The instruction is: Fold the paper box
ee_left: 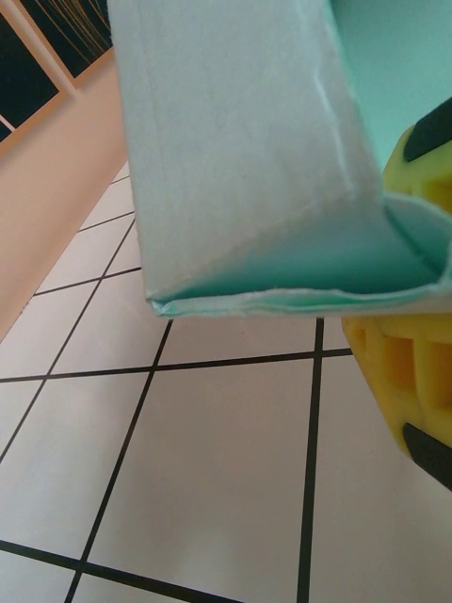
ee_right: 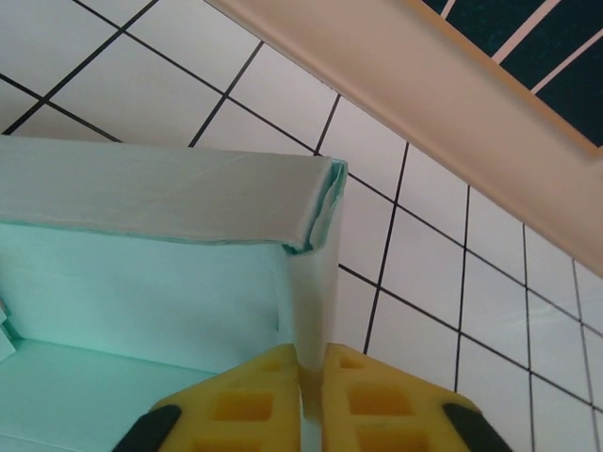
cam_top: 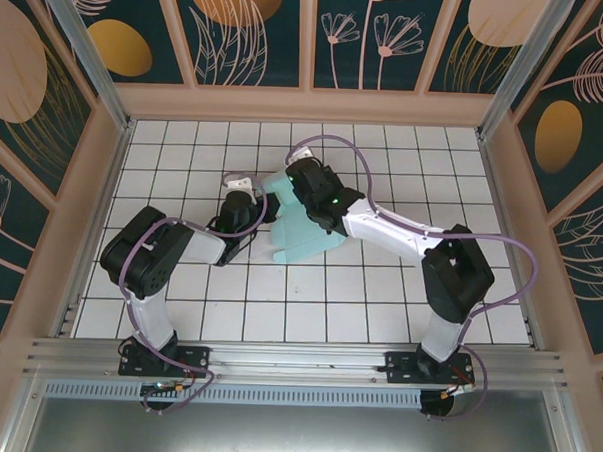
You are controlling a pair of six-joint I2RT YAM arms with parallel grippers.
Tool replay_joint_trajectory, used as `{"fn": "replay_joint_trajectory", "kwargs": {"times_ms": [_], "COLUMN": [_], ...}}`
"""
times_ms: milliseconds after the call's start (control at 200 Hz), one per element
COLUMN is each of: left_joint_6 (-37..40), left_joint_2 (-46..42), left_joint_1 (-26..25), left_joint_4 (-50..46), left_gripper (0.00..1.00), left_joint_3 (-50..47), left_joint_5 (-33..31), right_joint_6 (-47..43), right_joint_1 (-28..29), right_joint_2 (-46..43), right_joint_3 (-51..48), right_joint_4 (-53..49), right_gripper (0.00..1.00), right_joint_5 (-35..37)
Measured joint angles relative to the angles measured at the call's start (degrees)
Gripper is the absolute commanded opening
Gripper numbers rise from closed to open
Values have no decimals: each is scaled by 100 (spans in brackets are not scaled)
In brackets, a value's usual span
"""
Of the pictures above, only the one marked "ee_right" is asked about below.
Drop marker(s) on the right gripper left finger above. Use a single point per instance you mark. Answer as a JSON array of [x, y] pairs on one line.
[[245, 409]]

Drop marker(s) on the light blue paper box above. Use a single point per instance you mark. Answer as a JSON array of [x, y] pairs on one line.
[[141, 198]]

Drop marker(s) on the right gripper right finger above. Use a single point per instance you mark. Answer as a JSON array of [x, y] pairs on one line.
[[386, 409]]

